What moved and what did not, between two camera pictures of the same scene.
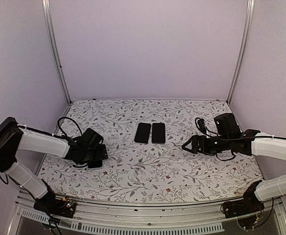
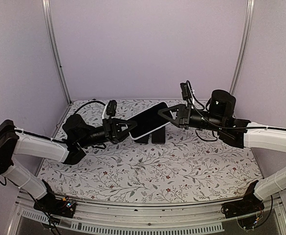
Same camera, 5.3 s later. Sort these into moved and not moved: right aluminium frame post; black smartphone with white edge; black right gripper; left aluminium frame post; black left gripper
Moved: black smartphone with white edge; black right gripper; black left gripper
Not moved: left aluminium frame post; right aluminium frame post
